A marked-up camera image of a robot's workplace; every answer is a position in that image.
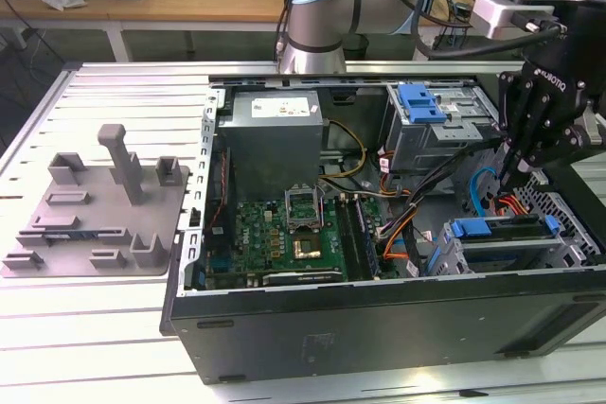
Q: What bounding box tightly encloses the black RAM slot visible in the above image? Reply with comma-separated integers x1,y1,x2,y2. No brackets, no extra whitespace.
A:
336,195,364,282
352,195,383,280

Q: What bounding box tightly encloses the blue disk data wire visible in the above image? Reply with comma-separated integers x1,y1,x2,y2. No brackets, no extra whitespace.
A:
465,166,504,219

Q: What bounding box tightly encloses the green motherboard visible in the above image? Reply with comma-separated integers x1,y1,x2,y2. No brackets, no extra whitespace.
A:
201,188,401,290

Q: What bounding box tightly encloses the black open PC case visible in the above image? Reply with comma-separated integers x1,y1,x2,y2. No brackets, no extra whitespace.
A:
158,61,606,386

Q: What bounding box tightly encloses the CPU socket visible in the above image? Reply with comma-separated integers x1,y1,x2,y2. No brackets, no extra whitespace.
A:
292,233,324,261

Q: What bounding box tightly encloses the hard disk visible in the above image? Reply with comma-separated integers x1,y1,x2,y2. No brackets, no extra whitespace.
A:
449,214,562,272

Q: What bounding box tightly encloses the blue VGA port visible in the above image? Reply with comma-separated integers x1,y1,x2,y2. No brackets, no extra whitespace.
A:
207,255,231,278

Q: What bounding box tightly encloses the black bin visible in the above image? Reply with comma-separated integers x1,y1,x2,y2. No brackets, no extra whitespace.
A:
342,33,370,62

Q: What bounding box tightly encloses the silver metal drive cage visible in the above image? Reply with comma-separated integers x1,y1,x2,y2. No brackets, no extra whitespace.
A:
383,81,510,179

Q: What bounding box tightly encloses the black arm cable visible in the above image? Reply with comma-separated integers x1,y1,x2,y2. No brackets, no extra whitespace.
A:
409,0,567,61

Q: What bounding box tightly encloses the silver metal disk bay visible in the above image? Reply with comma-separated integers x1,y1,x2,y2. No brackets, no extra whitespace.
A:
423,214,586,277

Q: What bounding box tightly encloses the orange red disk power wire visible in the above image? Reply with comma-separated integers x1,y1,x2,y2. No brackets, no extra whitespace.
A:
491,191,541,220

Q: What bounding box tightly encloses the blue RAM stick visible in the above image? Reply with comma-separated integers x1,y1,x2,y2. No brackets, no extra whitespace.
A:
42,230,100,242

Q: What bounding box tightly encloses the orange flat wire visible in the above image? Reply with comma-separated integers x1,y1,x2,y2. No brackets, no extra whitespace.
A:
380,213,414,263

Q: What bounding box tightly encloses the blue plastic drive latch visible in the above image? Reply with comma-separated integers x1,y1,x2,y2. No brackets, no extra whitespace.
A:
397,84,448,125

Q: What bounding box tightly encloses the grey power supply box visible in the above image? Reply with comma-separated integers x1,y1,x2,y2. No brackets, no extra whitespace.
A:
215,90,326,202

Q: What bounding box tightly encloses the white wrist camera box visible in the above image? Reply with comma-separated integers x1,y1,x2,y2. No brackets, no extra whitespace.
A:
472,0,556,42

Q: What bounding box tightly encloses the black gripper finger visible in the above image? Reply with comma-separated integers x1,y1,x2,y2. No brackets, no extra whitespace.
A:
497,71,534,185
509,86,593,186

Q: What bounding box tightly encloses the yellow black wire bundle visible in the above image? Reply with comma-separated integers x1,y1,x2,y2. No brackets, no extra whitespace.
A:
319,118,368,181

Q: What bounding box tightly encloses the metal socket cover frame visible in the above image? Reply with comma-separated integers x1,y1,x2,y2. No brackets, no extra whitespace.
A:
282,184,325,234

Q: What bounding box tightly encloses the grey parts rack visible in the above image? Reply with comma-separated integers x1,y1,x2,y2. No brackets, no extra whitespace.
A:
0,123,193,279

